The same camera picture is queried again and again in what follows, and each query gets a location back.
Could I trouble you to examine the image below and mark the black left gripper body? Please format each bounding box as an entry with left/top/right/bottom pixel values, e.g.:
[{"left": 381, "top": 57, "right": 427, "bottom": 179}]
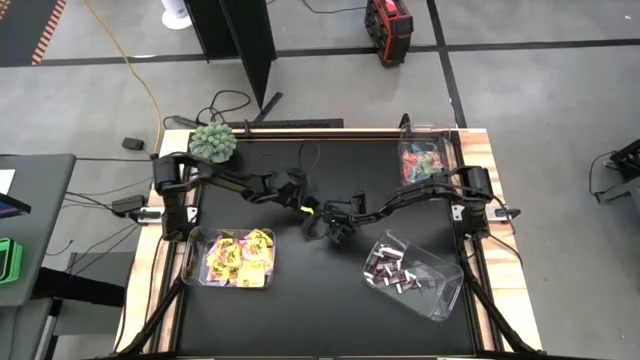
[{"left": 269, "top": 172, "right": 314, "bottom": 211}]

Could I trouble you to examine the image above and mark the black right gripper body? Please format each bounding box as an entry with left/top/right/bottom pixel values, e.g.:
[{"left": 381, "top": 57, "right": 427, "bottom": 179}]
[{"left": 339, "top": 207, "right": 381, "bottom": 234}]

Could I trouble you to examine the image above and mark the clear plastic bin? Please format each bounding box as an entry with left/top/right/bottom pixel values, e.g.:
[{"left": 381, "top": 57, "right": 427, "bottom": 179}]
[
  {"left": 362, "top": 228, "right": 466, "bottom": 323},
  {"left": 181, "top": 225, "right": 278, "bottom": 290},
  {"left": 398, "top": 123, "right": 452, "bottom": 187}
]

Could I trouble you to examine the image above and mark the black floor base bar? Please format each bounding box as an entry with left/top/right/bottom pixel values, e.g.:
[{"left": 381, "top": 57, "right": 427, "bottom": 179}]
[{"left": 227, "top": 118, "right": 345, "bottom": 130}]

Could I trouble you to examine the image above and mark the green artificial succulent plant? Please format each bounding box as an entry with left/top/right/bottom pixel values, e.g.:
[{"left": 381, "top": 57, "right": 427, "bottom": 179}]
[{"left": 187, "top": 122, "right": 239, "bottom": 165}]

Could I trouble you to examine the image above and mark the black partition panel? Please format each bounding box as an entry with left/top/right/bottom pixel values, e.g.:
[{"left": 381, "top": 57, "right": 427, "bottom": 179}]
[{"left": 183, "top": 0, "right": 285, "bottom": 123}]

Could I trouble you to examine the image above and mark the black power brick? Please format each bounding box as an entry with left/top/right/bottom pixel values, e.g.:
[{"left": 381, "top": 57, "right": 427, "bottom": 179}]
[{"left": 110, "top": 193, "right": 147, "bottom": 215}]

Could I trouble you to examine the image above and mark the red black tool case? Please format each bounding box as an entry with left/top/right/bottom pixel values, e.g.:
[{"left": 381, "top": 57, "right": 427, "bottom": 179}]
[{"left": 363, "top": 0, "right": 415, "bottom": 68}]

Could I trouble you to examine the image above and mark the grey side desk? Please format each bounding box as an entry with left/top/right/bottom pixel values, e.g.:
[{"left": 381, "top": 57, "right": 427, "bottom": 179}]
[{"left": 0, "top": 153, "right": 126, "bottom": 360}]

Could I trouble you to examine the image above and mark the dark tablet device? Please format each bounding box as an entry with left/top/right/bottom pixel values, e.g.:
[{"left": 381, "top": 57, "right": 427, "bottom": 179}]
[{"left": 0, "top": 192, "right": 32, "bottom": 220}]

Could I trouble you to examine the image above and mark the white paper sheet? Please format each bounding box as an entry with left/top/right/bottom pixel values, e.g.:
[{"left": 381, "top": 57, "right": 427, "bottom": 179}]
[{"left": 0, "top": 168, "right": 17, "bottom": 196}]

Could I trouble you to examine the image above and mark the green plastic tray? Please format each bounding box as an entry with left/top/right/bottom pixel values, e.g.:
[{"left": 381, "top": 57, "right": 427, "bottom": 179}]
[{"left": 0, "top": 238, "right": 25, "bottom": 286}]

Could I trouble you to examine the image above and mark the black mat orange striped edge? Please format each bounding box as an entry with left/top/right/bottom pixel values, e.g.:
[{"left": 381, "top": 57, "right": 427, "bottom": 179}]
[{"left": 0, "top": 0, "right": 69, "bottom": 67}]

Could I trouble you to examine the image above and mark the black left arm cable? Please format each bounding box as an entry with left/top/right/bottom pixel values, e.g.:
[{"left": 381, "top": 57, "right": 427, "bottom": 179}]
[{"left": 297, "top": 141, "right": 322, "bottom": 176}]

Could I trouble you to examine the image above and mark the black looped floor cable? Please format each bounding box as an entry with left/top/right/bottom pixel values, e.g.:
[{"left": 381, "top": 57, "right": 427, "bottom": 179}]
[{"left": 162, "top": 89, "right": 252, "bottom": 129}]

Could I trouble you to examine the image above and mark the silver arm base bracket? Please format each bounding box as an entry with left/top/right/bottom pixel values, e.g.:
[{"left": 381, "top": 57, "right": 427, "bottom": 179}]
[
  {"left": 130, "top": 207, "right": 165, "bottom": 225},
  {"left": 484, "top": 204, "right": 522, "bottom": 221}
]

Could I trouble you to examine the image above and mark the black diagonal frame strut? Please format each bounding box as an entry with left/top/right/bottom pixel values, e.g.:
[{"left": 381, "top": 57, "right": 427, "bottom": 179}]
[
  {"left": 457, "top": 234, "right": 539, "bottom": 357},
  {"left": 117, "top": 239, "right": 194, "bottom": 357}
]

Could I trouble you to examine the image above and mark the black adapter floor cable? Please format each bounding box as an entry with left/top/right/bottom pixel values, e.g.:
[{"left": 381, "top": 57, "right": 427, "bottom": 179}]
[{"left": 74, "top": 147, "right": 160, "bottom": 164}]

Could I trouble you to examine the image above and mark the black tool case cable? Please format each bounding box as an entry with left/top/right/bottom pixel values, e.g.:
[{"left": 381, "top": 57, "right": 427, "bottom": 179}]
[{"left": 299, "top": 0, "right": 370, "bottom": 15}]

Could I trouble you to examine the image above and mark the yellow extension cord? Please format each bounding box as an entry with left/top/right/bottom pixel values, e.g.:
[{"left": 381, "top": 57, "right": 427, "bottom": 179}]
[{"left": 82, "top": 0, "right": 164, "bottom": 154}]

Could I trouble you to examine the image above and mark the white round pedestal base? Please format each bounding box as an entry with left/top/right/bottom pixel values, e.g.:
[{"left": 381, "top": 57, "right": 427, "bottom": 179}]
[{"left": 160, "top": 0, "right": 194, "bottom": 30}]

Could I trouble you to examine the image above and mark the grey metal table frame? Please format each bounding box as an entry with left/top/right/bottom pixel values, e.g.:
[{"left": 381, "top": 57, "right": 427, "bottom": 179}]
[{"left": 595, "top": 175, "right": 640, "bottom": 205}]

